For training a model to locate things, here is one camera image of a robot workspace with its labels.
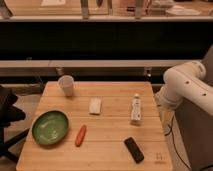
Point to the orange carrot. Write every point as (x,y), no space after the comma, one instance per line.
(80,136)

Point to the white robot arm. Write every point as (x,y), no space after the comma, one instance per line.
(188,90)

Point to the white bottle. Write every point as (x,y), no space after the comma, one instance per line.
(136,110)

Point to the black office chair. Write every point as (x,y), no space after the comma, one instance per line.
(8,114)

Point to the black remote control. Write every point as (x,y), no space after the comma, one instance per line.
(134,150)

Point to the white sponge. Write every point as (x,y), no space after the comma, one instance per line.
(95,106)

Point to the green bowl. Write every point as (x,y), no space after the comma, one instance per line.
(50,128)

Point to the white paper cup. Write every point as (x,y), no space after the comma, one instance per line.
(66,83)

